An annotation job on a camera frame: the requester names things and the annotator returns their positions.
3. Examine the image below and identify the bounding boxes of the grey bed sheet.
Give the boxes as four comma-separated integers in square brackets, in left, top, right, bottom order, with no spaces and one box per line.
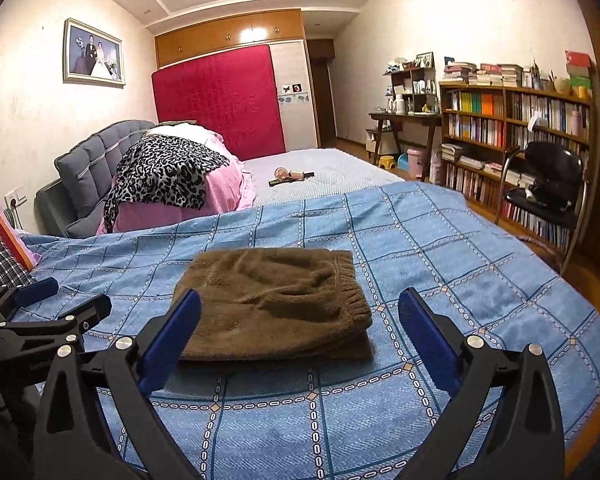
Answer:
[240,147,406,207]

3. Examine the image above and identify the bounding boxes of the white storage box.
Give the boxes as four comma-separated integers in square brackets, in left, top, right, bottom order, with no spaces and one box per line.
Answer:
[365,129,398,158]

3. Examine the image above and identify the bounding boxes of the grey padded headboard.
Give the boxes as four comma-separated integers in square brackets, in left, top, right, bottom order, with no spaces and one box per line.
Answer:
[34,120,157,239]

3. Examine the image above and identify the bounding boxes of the pink quilt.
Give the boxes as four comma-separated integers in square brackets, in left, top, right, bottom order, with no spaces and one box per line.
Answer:
[96,127,257,235]

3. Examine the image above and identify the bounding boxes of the wooden wardrobe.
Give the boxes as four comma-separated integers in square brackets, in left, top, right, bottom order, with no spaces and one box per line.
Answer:
[154,8,322,151]

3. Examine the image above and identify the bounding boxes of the black metal chair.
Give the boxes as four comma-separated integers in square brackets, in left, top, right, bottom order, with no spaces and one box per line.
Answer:
[495,140,588,273]

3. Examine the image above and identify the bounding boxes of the brown fleece pants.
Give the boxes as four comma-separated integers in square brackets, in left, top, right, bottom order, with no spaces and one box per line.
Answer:
[171,247,373,362]

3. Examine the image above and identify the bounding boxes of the pink bin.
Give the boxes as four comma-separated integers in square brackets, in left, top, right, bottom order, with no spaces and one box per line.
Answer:
[404,146,428,178]

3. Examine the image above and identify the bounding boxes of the wooden desk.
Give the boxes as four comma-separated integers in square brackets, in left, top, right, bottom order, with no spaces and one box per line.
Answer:
[369,110,443,181]

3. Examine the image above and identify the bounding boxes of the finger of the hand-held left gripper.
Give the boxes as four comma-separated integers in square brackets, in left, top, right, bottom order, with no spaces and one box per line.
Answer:
[0,277,59,328]
[0,294,112,356]

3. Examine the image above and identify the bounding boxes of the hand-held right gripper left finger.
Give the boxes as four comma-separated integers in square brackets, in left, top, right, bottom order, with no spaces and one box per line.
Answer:
[32,289,218,480]

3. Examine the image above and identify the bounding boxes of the wooden desk organizer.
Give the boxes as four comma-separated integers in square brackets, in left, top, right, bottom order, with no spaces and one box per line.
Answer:
[384,52,438,113]

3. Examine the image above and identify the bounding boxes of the framed photo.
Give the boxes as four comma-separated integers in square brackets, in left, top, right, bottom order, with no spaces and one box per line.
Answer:
[62,17,127,87]

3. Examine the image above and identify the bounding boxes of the leopard print cloth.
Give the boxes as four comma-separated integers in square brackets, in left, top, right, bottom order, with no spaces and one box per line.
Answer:
[102,136,231,233]

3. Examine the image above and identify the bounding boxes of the blue patterned bedspread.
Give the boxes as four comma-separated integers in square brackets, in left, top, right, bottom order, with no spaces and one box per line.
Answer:
[10,180,600,480]

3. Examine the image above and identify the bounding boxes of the red mattress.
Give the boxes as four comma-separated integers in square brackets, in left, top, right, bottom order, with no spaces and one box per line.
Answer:
[151,44,287,161]

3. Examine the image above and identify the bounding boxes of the orange cloth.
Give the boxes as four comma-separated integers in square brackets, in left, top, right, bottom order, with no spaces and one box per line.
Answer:
[0,205,37,272]

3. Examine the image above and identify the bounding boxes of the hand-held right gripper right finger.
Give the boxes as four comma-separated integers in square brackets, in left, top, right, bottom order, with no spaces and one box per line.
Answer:
[395,287,566,480]

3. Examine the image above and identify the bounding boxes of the dark wooden door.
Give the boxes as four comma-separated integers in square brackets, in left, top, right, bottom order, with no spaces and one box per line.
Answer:
[307,39,337,147]

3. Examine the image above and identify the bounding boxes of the wooden bookshelf with books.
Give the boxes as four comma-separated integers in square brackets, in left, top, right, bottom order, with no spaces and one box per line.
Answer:
[437,50,595,256]

